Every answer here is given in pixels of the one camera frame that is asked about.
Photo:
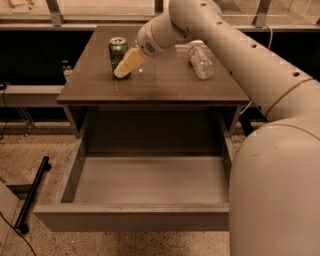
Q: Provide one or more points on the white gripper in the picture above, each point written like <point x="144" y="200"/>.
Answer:
<point x="147" y="40"/>

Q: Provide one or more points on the green soda can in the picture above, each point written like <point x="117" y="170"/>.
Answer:
<point x="118" y="47"/>

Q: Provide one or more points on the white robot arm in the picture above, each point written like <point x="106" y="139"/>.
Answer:
<point x="274" y="189"/>

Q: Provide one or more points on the brown cabinet with glossy top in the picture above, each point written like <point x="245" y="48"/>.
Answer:
<point x="161" y="107"/>

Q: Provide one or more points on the open grey top drawer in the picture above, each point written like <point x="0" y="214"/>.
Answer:
<point x="145" y="171"/>

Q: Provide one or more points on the clear plastic water bottle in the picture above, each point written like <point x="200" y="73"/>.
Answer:
<point x="200" y="61"/>

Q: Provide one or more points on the small bottle behind cabinet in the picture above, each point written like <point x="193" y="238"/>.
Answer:
<point x="67" y="69"/>

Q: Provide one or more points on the black metal stand leg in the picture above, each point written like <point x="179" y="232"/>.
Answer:
<point x="21" y="224"/>

